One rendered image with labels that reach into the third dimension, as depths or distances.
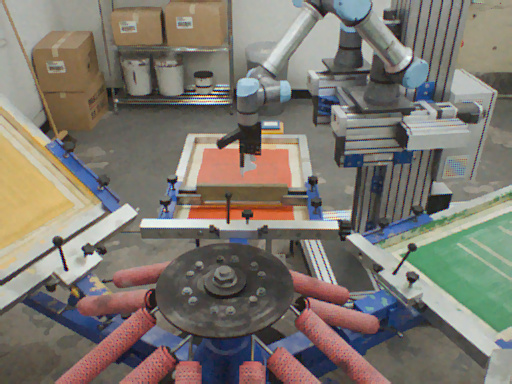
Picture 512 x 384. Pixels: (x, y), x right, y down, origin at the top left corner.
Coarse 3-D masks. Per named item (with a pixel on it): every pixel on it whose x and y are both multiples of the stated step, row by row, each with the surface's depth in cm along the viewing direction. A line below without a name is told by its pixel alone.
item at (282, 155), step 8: (264, 152) 239; (272, 152) 239; (280, 152) 239; (288, 152) 239; (280, 160) 232; (288, 160) 232; (280, 168) 225; (288, 168) 225; (280, 176) 219; (288, 176) 219; (288, 184) 213; (248, 208) 197; (256, 208) 197; (264, 208) 197; (272, 208) 197; (280, 208) 197; (288, 208) 197; (256, 216) 193; (264, 216) 193; (272, 216) 193; (280, 216) 193; (288, 216) 193
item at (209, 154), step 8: (208, 152) 238; (216, 152) 238; (224, 152) 238; (232, 152) 238; (208, 160) 232; (200, 168) 225; (208, 168) 225; (200, 176) 219; (208, 176) 219; (192, 208) 197; (200, 208) 197; (208, 208) 197; (216, 208) 197; (224, 208) 197; (232, 208) 197; (240, 208) 197; (192, 216) 192; (200, 216) 192; (208, 216) 192; (216, 216) 192; (224, 216) 192; (232, 216) 192; (240, 216) 193
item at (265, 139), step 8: (192, 136) 245; (200, 136) 245; (208, 136) 245; (216, 136) 245; (264, 136) 246; (272, 136) 246; (280, 136) 246; (288, 136) 246; (296, 136) 246; (304, 136) 246; (192, 144) 238; (304, 144) 238; (184, 152) 231; (192, 152) 237; (304, 152) 231; (184, 160) 224; (304, 160) 224; (184, 168) 218; (304, 168) 218; (184, 176) 213; (304, 176) 212; (184, 184) 212; (304, 184) 208; (176, 208) 194
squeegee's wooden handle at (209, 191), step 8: (200, 184) 192; (208, 184) 192; (216, 184) 192; (224, 184) 192; (232, 184) 192; (240, 184) 193; (248, 184) 192; (256, 184) 193; (264, 184) 193; (272, 184) 193; (280, 184) 193; (200, 192) 193; (208, 192) 193; (216, 192) 193; (224, 192) 193; (232, 192) 193; (240, 192) 193; (248, 192) 193; (256, 192) 193; (264, 192) 193; (272, 192) 193; (280, 192) 193; (232, 200) 195; (240, 200) 195; (248, 200) 195; (256, 200) 195; (264, 200) 195; (272, 200) 195; (280, 200) 195
